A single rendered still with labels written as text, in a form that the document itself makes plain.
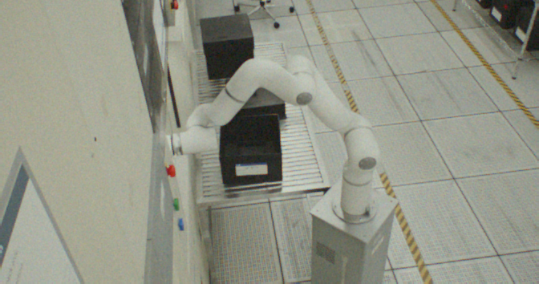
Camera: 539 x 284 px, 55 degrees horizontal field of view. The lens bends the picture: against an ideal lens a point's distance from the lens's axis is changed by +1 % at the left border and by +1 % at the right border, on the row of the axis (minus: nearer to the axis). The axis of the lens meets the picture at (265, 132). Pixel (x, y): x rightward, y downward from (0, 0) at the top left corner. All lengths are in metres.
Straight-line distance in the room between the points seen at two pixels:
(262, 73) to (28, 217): 1.24
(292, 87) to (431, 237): 1.76
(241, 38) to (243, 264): 1.26
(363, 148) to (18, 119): 1.48
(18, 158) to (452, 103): 3.82
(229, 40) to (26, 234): 2.41
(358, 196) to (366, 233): 0.16
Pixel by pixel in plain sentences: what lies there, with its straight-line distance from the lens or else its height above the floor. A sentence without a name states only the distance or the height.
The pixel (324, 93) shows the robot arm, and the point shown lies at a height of 1.37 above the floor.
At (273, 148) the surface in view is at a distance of 2.50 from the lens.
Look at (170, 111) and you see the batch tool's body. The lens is 2.34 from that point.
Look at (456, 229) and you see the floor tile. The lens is 3.28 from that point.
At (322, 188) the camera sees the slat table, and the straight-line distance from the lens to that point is 2.33.
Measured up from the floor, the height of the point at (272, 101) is 0.86.
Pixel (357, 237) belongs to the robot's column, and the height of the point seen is 0.76.
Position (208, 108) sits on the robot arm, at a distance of 1.83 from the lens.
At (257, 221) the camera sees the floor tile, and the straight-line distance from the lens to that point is 3.20.
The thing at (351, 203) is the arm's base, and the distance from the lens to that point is 2.16.
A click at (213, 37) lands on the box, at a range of 2.92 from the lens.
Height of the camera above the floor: 2.45
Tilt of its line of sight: 40 degrees down
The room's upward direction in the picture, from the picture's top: 3 degrees counter-clockwise
